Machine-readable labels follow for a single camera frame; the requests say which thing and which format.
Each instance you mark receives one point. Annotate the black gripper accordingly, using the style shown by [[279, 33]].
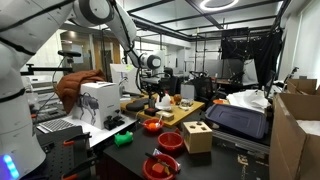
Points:
[[153, 85]]

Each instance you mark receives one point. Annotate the orange ball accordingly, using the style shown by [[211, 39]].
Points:
[[153, 126]]

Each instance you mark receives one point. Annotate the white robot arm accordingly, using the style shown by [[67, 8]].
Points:
[[20, 33]]

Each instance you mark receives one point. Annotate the brown ball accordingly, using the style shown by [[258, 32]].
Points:
[[177, 98]]

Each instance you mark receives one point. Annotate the clear glass bowl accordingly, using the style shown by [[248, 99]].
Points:
[[186, 104]]

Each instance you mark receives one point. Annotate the red plastic bowl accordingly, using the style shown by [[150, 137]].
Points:
[[170, 141], [159, 128], [150, 173]]

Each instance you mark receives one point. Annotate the black mug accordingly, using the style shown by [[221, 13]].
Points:
[[152, 101]]

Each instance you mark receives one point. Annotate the black office chair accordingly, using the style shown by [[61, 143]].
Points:
[[203, 88], [170, 83]]

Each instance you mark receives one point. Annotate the white plush toy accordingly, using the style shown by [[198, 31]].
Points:
[[164, 104]]

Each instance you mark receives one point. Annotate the black oval case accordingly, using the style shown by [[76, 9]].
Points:
[[136, 105]]

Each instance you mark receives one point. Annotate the black box with red label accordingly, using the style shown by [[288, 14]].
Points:
[[151, 112]]

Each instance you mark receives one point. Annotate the white panel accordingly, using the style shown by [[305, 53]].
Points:
[[121, 78]]

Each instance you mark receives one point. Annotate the small flat cardboard box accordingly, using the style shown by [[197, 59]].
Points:
[[165, 116]]

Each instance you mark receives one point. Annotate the silver spoon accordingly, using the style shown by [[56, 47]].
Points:
[[160, 119]]

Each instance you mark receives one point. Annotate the wooden table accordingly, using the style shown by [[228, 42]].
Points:
[[183, 115]]

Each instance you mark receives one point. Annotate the white box with robot dog print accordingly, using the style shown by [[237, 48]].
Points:
[[106, 100]]

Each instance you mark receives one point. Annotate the orange triangular block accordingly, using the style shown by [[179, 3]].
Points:
[[177, 131]]

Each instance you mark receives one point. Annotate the black controller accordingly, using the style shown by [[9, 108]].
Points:
[[113, 122]]

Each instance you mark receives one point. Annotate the green toy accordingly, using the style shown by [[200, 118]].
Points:
[[123, 139]]

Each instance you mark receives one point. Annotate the white blue packet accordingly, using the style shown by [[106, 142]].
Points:
[[156, 151]]

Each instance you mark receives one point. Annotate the wooden shape sorter box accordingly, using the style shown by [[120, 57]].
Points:
[[198, 140]]

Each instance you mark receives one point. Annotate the white side table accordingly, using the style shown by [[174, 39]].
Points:
[[100, 133]]

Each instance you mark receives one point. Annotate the black marker pen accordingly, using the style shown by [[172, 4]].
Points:
[[163, 163]]

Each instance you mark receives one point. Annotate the brown jacket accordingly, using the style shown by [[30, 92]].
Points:
[[71, 88]]

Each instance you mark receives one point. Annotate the orange toy block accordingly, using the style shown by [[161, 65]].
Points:
[[158, 168]]

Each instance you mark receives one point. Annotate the blue grey plastic bin lid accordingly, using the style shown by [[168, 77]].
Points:
[[236, 120]]

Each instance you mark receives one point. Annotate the white paper pile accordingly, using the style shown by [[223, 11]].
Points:
[[250, 98]]

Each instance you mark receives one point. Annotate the grey keyboard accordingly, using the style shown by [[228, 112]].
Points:
[[55, 125]]

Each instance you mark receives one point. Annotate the black curtain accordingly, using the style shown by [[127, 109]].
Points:
[[263, 50]]

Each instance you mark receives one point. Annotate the black perforated breadboard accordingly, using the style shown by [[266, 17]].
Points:
[[56, 160]]

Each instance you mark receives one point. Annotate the large cardboard box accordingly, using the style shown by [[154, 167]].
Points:
[[286, 146]]

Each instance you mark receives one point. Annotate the small open cardboard box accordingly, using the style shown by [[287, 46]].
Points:
[[305, 86]]

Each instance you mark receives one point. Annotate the black camera on boom arm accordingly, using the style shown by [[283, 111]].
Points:
[[68, 53]]

